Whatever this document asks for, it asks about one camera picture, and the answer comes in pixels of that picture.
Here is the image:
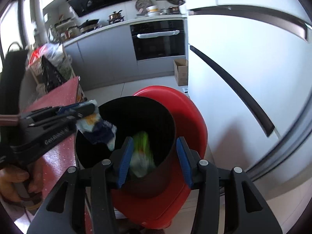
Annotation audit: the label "silver foil packet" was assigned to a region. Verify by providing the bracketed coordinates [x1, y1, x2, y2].
[76, 100, 117, 151]

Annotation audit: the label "bright green plastic bag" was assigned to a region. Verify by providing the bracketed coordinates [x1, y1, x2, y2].
[129, 132, 155, 178]

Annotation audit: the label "person's left hand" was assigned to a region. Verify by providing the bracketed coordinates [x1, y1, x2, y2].
[1, 159, 43, 202]

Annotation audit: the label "black plastic bag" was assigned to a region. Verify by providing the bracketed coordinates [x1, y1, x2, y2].
[41, 56, 66, 92]

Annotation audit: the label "white plastic bag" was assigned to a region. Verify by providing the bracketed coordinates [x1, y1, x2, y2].
[43, 43, 66, 67]

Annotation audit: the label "red plastic chair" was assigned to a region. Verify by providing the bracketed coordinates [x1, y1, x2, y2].
[112, 86, 208, 229]

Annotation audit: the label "grey lower cabinets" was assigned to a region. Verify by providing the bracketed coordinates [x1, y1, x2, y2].
[63, 24, 139, 91]

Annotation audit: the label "black wok with lid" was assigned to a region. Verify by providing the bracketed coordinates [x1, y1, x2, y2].
[78, 19, 99, 33]

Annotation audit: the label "steel cooking pot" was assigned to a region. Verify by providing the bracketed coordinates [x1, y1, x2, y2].
[108, 10, 124, 25]

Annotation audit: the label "black built-in oven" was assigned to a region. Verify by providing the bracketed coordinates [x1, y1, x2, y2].
[130, 19, 185, 61]

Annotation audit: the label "small cardboard box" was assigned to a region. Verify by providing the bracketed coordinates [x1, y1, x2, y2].
[173, 58, 188, 86]

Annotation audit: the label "round patterned trivet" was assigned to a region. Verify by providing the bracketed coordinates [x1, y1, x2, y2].
[135, 0, 153, 13]

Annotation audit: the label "stacked white bowls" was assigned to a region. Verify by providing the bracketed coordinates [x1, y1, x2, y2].
[146, 5, 160, 17]

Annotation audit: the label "white refrigerator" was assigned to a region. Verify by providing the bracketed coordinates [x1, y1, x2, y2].
[186, 0, 311, 169]

